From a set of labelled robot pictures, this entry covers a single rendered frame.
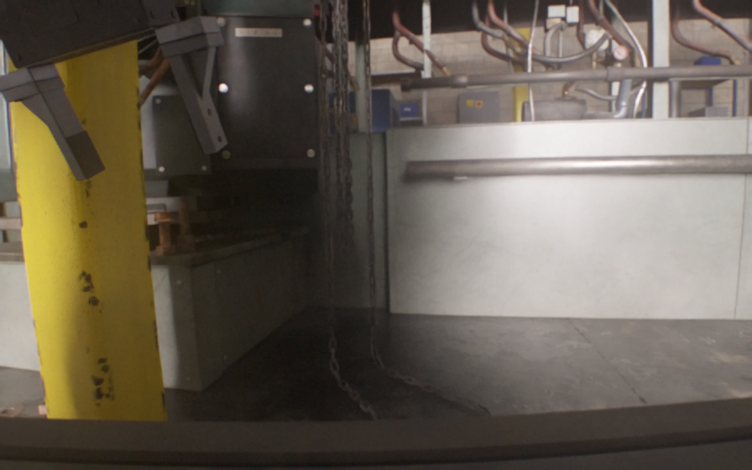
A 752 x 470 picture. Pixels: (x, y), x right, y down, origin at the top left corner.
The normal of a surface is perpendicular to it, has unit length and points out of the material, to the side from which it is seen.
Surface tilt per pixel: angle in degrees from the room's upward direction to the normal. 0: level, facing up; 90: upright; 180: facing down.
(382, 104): 90
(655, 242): 90
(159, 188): 62
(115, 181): 90
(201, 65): 113
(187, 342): 90
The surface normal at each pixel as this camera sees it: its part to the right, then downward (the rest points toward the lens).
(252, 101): 0.16, 0.10
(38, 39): -0.05, 0.49
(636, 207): -0.18, 0.11
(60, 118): 0.98, -0.14
